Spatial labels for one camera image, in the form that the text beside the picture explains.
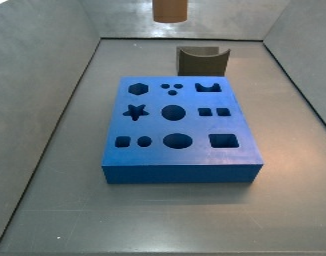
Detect orange round cylinder peg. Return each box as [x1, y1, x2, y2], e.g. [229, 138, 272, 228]
[152, 0, 188, 23]

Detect blue shape sorter block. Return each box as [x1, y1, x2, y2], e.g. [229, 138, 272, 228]
[101, 76, 263, 184]

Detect dark grey curved holder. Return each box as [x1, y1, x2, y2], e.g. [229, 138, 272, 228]
[176, 46, 231, 76]

